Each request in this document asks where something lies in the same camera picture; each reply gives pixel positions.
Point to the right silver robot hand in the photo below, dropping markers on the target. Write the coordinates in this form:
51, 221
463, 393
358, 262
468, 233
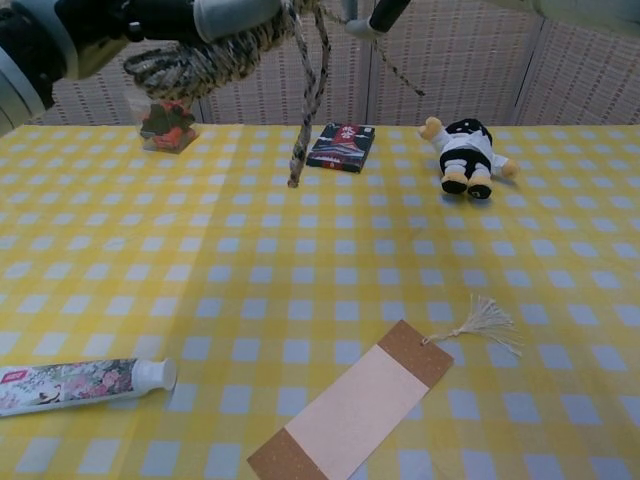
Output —
380, 17

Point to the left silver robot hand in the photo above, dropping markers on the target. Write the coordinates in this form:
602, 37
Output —
150, 20

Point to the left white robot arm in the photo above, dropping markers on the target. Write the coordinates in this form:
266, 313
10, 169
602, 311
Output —
25, 60

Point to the woven bamboo folding screen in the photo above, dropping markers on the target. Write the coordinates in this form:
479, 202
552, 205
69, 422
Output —
475, 65

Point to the clear box with red ornaments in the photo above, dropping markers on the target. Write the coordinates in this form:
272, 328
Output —
165, 127

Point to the dark pagoda print card box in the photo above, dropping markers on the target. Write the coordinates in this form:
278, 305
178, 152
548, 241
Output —
340, 150

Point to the black and white plush doll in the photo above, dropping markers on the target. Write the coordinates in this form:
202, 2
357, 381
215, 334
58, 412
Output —
467, 150

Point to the yellow checked tablecloth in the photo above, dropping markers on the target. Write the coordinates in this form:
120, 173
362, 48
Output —
300, 280

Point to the floral toothpaste tube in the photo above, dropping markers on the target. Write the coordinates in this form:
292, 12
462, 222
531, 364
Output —
75, 385

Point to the brown pink tasselled bookmark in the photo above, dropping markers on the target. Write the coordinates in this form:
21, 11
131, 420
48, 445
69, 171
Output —
360, 400

